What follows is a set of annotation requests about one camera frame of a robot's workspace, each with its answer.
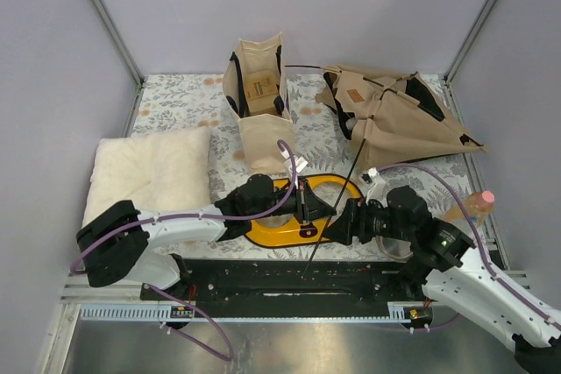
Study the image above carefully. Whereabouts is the white slotted cable duct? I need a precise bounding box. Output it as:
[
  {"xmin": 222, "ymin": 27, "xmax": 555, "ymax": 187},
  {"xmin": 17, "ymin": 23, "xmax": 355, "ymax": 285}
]
[{"xmin": 80, "ymin": 302, "xmax": 432, "ymax": 325}]

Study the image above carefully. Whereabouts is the cream canvas tote bag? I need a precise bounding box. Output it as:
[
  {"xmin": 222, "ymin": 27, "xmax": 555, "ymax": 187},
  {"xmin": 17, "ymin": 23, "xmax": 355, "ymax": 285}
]
[{"xmin": 223, "ymin": 33, "xmax": 295, "ymax": 175}]

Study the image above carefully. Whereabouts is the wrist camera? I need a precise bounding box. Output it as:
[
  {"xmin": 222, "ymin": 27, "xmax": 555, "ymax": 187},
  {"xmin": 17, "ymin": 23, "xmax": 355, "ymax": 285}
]
[
  {"xmin": 359, "ymin": 167, "xmax": 387, "ymax": 196},
  {"xmin": 281, "ymin": 151, "xmax": 309, "ymax": 178}
]

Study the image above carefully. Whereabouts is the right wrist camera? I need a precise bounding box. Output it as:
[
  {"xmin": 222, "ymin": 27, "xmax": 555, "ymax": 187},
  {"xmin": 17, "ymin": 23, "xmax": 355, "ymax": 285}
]
[{"xmin": 359, "ymin": 167, "xmax": 387, "ymax": 196}]

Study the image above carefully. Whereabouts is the white pompom toy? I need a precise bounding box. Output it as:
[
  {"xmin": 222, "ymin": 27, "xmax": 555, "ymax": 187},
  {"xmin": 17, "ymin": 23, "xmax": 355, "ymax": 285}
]
[{"xmin": 344, "ymin": 117, "xmax": 357, "ymax": 131}]

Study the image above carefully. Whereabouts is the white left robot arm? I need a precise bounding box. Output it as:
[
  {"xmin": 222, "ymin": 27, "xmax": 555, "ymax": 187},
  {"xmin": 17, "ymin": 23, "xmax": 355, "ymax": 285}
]
[{"xmin": 71, "ymin": 174, "xmax": 336, "ymax": 300}]

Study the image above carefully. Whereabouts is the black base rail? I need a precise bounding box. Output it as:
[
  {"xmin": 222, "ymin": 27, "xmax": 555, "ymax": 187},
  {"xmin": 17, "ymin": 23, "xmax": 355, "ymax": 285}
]
[{"xmin": 166, "ymin": 259, "xmax": 426, "ymax": 309}]

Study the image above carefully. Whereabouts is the brown cardboard box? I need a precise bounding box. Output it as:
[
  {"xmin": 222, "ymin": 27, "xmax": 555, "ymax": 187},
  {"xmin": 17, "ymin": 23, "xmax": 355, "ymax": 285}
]
[{"xmin": 244, "ymin": 70, "xmax": 280, "ymax": 116}]

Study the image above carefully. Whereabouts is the pink capped bottle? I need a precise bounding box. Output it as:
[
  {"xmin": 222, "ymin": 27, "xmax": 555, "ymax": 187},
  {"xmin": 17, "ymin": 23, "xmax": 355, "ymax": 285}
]
[{"xmin": 441, "ymin": 190, "xmax": 495, "ymax": 227}]

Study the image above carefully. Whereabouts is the white fluffy cushion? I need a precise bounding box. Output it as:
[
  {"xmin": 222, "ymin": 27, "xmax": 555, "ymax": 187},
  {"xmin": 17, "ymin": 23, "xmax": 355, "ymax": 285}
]
[{"xmin": 82, "ymin": 127, "xmax": 211, "ymax": 225}]

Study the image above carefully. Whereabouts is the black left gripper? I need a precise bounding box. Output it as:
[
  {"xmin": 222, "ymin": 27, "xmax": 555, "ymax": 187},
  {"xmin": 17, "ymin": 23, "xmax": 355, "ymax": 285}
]
[{"xmin": 250, "ymin": 176, "xmax": 337, "ymax": 225}]

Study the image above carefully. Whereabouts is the stainless steel pet bowl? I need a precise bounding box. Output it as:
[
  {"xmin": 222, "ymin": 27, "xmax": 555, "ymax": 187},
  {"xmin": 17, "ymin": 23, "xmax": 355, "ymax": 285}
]
[{"xmin": 376, "ymin": 236, "xmax": 413, "ymax": 263}]

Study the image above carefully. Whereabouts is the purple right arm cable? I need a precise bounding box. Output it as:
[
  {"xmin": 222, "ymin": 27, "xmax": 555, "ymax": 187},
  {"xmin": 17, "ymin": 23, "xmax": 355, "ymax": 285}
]
[{"xmin": 376, "ymin": 162, "xmax": 561, "ymax": 335}]

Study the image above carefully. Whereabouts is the floral table mat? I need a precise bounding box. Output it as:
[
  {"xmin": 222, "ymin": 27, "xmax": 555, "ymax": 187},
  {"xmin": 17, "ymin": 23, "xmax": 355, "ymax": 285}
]
[{"xmin": 129, "ymin": 74, "xmax": 485, "ymax": 261}]

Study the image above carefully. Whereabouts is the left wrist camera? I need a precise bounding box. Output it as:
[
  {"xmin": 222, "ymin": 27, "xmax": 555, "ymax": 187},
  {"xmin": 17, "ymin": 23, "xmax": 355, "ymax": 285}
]
[{"xmin": 281, "ymin": 151, "xmax": 309, "ymax": 178}]

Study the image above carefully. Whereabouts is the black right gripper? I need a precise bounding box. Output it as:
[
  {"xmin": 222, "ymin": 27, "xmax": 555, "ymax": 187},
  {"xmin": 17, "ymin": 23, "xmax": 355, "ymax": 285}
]
[{"xmin": 321, "ymin": 195, "xmax": 414, "ymax": 245}]

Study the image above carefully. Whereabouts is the yellow double bowl stand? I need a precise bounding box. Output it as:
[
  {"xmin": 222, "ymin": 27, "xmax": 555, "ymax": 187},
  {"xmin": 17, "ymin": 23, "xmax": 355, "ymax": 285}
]
[{"xmin": 245, "ymin": 173, "xmax": 364, "ymax": 249}]

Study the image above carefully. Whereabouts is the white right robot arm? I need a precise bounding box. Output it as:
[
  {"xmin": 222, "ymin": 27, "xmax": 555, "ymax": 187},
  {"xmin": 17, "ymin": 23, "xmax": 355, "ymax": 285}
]
[{"xmin": 323, "ymin": 187, "xmax": 560, "ymax": 373}]

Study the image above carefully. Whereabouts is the beige pet tent fabric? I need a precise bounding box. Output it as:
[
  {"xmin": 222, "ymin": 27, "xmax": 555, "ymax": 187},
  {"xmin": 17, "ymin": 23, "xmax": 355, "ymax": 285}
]
[{"xmin": 316, "ymin": 65, "xmax": 486, "ymax": 169}]

